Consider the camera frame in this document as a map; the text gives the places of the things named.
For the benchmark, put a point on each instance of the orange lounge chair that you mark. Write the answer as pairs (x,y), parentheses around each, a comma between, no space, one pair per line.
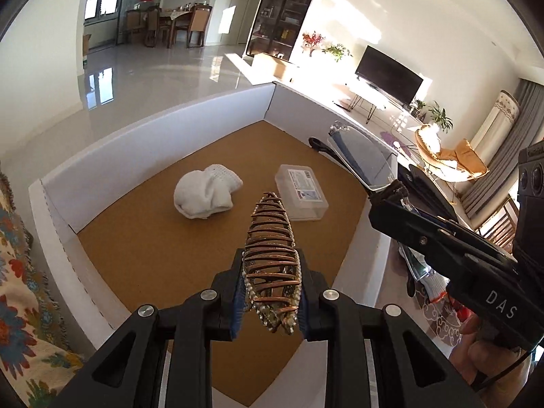
(467,159)

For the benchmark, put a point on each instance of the dining table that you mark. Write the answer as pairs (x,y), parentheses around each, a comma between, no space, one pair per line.
(180,13)

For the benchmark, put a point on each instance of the white television stand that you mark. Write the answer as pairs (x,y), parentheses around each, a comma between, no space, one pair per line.
(361,95)

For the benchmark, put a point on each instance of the red flower plant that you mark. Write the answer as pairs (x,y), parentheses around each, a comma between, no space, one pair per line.
(312,40)

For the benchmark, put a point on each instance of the green leafy plant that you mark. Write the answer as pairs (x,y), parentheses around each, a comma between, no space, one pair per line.
(338,50)

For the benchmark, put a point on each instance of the brown cardboard box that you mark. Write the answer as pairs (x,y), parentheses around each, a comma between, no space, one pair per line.
(272,66)

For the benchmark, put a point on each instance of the copper banana hair clip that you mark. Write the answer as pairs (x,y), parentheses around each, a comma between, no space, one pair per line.
(272,255)

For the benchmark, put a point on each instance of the grey curtain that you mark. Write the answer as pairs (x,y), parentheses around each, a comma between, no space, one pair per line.
(501,187)

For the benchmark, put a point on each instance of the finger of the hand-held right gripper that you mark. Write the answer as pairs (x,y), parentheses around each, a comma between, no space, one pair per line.
(408,225)
(397,190)

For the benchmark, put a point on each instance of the white cardboard box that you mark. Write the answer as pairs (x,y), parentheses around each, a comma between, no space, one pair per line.
(148,238)

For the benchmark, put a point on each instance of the large potted plant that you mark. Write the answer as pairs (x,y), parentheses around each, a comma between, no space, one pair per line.
(440,117)

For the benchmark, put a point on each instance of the dark wooden chair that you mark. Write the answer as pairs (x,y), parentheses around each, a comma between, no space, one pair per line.
(497,225)

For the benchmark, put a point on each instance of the dark glass cabinet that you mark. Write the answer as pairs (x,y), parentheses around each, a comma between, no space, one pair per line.
(284,12)

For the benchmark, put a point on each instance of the black television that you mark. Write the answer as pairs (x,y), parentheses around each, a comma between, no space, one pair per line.
(389,74)

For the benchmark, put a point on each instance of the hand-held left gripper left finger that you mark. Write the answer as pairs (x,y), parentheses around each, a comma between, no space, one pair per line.
(238,306)

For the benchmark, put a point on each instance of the person's right hand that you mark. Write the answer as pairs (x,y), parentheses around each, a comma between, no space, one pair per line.
(480,357)

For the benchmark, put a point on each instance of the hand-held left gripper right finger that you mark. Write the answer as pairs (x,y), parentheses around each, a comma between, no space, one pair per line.
(302,310)

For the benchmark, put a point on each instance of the small potted plant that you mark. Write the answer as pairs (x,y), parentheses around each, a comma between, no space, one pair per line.
(418,105)

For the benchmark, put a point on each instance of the white knit glove orange cuff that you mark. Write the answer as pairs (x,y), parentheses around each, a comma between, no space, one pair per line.
(433,282)

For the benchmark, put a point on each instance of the floral blanket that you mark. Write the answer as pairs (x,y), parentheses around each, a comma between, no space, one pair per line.
(25,289)

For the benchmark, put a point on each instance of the covered floor air conditioner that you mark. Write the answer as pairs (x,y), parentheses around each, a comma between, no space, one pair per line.
(497,123)

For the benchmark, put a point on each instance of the clear plastic box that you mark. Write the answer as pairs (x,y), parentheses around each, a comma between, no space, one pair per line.
(301,195)

